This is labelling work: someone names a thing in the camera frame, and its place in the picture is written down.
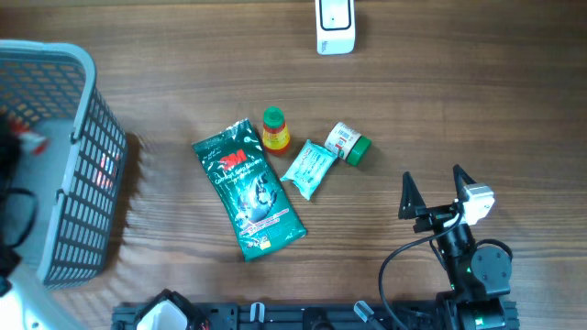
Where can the grey plastic shopping basket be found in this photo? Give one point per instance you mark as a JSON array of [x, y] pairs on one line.
[[74, 184]]

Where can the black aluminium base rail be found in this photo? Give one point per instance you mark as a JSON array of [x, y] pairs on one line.
[[360, 315]]

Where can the red stick sachet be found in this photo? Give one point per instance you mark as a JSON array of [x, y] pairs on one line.
[[29, 141]]

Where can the sriracha bottle with green cap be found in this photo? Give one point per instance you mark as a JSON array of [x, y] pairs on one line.
[[275, 133]]

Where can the teal wet wipes packet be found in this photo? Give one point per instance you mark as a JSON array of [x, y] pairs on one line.
[[309, 168]]

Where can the white barcode scanner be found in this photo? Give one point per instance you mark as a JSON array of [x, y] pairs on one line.
[[335, 27]]

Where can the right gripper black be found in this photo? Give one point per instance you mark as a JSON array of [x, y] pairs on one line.
[[409, 208]]

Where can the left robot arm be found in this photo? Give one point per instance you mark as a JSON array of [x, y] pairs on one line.
[[25, 304]]

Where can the green 3M wipes pouch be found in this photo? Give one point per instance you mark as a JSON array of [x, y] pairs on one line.
[[259, 210]]

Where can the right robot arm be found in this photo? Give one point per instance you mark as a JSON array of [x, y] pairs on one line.
[[479, 272]]

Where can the green-lidded white spice jar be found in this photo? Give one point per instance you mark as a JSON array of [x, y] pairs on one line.
[[347, 143]]

